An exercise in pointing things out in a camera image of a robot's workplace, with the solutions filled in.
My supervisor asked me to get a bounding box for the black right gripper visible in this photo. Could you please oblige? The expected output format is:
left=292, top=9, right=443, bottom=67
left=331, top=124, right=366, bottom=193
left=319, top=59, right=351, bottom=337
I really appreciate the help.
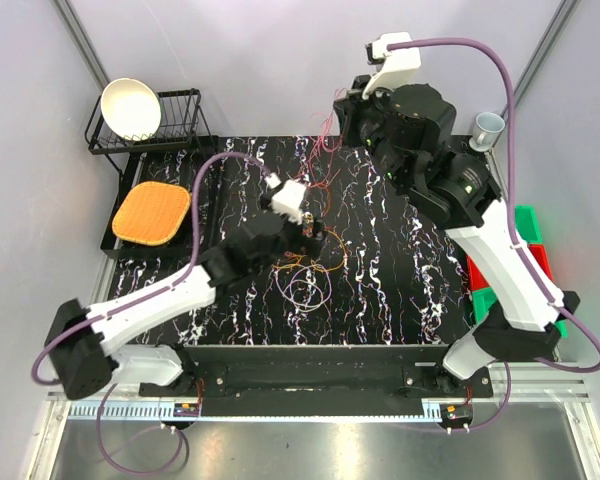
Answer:
left=333, top=73, right=410, bottom=189

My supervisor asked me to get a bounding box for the pink cable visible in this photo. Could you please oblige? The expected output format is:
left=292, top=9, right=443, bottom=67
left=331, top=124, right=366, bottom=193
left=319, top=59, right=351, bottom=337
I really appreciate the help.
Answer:
left=307, top=87, right=354, bottom=174

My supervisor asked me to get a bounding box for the orange cable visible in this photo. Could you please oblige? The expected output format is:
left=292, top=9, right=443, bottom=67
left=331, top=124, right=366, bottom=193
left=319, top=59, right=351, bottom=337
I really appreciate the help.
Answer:
left=294, top=169, right=346, bottom=216

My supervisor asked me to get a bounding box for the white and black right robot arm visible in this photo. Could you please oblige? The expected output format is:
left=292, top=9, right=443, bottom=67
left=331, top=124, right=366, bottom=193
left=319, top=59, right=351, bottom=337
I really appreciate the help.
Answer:
left=333, top=75, right=580, bottom=397

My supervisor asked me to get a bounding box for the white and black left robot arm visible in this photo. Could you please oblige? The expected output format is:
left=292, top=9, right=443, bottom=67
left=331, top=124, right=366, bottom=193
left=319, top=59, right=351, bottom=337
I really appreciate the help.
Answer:
left=43, top=212, right=325, bottom=400

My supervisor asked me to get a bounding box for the black marbled mat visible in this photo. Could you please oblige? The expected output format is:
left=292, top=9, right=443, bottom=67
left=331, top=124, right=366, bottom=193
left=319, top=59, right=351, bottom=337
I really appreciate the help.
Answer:
left=137, top=136, right=474, bottom=346

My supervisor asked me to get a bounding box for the white mug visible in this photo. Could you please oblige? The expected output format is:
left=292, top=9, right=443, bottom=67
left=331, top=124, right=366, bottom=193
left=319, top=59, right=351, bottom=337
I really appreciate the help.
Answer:
left=469, top=112, right=506, bottom=152

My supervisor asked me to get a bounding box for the black tray under basket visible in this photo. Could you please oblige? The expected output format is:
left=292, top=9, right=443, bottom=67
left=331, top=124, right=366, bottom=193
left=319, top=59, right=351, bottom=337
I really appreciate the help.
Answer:
left=100, top=147, right=224, bottom=260

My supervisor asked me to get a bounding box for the orange woven basket tray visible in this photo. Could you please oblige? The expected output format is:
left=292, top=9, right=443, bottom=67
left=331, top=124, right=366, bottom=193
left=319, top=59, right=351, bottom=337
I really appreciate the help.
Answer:
left=112, top=181, right=191, bottom=247

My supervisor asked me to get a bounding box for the red bin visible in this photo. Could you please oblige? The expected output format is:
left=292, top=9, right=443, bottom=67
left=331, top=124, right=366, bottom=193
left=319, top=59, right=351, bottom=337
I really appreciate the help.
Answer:
left=467, top=244, right=553, bottom=291

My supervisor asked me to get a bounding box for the green bin near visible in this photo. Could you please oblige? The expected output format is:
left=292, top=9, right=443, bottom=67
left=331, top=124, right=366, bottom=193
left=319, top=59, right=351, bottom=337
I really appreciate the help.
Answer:
left=472, top=287, right=569, bottom=341

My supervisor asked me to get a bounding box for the green bin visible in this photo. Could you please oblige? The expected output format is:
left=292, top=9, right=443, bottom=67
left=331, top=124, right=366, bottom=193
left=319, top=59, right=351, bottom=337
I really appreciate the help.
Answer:
left=472, top=287, right=569, bottom=341
left=515, top=205, right=543, bottom=244

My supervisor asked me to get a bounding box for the green bin far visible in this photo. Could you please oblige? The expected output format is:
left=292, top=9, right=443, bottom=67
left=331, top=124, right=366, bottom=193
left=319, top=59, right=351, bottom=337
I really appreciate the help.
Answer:
left=515, top=205, right=543, bottom=244

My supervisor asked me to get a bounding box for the white bowl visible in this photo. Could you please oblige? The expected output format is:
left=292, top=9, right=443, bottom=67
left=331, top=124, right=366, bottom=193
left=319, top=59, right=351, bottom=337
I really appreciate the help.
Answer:
left=100, top=78, right=162, bottom=141

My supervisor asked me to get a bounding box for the yellow cable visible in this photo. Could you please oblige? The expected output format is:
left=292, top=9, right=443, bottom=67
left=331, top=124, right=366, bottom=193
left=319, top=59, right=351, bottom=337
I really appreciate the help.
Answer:
left=272, top=227, right=349, bottom=274

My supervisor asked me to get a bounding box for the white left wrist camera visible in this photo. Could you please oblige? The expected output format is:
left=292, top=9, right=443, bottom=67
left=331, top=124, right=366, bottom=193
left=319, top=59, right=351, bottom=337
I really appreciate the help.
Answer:
left=260, top=173, right=307, bottom=225

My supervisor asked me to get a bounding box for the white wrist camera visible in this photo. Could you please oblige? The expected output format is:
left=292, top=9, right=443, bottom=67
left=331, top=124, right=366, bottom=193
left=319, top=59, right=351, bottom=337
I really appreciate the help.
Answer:
left=362, top=32, right=421, bottom=100
left=260, top=173, right=307, bottom=225

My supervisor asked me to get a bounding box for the white cable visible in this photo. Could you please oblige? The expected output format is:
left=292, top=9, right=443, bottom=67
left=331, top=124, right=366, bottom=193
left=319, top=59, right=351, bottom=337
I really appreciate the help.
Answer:
left=275, top=264, right=334, bottom=314

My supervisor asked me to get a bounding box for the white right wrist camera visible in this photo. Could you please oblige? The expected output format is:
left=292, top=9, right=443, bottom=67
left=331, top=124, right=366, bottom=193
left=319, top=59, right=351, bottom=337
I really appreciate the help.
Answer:
left=362, top=32, right=421, bottom=100

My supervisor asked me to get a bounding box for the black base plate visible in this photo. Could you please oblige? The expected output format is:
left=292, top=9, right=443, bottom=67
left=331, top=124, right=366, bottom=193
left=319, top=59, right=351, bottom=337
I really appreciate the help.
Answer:
left=139, top=345, right=493, bottom=421

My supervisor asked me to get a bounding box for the black wire dish rack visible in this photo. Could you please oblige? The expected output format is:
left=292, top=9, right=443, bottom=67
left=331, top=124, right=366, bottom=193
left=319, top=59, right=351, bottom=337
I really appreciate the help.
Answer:
left=84, top=78, right=218, bottom=158

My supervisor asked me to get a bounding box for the aluminium frame rail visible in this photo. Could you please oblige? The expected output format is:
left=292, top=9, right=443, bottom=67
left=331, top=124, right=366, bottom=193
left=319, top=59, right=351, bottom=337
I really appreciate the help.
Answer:
left=26, top=360, right=600, bottom=479

